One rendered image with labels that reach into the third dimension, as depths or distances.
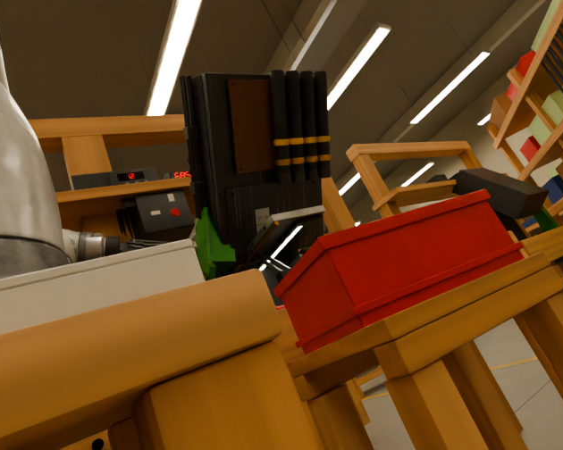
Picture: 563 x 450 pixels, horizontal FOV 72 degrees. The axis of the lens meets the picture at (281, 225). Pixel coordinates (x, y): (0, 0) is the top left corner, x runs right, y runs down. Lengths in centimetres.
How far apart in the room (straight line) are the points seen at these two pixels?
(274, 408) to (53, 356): 10
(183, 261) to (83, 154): 141
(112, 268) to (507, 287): 50
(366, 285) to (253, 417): 31
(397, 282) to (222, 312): 34
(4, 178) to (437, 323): 43
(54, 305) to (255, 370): 10
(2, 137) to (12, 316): 18
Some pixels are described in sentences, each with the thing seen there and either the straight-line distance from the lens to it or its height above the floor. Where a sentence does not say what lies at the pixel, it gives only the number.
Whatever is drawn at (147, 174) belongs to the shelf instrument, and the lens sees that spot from 148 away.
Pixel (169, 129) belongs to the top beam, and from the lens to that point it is 175.
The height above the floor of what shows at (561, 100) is 178.
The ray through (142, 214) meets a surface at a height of 142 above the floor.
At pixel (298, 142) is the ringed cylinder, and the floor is 132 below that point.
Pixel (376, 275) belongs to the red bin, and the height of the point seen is 85.
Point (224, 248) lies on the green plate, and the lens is 107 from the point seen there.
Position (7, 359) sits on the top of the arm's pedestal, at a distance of 19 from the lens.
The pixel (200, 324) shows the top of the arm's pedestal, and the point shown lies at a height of 83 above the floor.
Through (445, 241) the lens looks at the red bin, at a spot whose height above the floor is 86.
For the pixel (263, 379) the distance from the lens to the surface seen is 21.
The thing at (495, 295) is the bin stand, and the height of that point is 77.
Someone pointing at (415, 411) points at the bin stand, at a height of 70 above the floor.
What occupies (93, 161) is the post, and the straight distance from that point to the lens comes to 161.
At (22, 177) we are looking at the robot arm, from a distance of 35.
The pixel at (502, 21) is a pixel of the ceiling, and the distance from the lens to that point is 832.
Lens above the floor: 79
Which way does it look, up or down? 19 degrees up
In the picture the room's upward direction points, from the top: 24 degrees counter-clockwise
